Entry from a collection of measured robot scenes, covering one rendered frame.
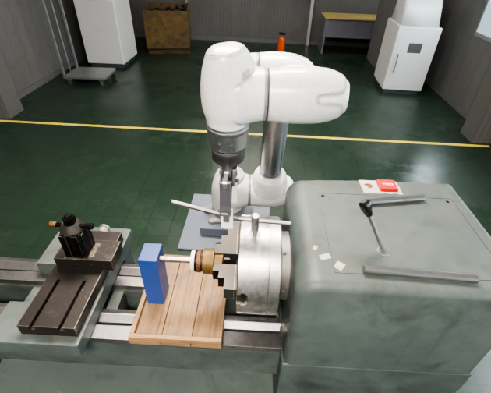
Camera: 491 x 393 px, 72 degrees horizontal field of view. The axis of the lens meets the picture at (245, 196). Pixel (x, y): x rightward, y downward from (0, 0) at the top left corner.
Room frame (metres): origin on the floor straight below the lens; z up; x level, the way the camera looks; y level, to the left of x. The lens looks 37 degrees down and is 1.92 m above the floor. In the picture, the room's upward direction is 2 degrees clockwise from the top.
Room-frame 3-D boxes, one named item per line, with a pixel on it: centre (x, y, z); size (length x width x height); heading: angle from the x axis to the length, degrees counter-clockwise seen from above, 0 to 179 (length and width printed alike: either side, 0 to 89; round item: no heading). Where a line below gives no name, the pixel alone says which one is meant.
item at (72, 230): (0.84, 0.59, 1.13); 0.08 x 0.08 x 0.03
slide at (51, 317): (0.78, 0.59, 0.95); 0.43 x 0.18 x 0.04; 179
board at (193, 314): (0.76, 0.21, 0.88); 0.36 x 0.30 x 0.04; 179
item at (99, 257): (0.84, 0.56, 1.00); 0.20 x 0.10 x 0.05; 89
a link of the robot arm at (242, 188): (1.33, 0.08, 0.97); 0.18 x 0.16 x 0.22; 91
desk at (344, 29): (8.15, -2.23, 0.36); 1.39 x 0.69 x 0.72; 88
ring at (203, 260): (0.75, 0.11, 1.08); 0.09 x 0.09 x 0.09; 89
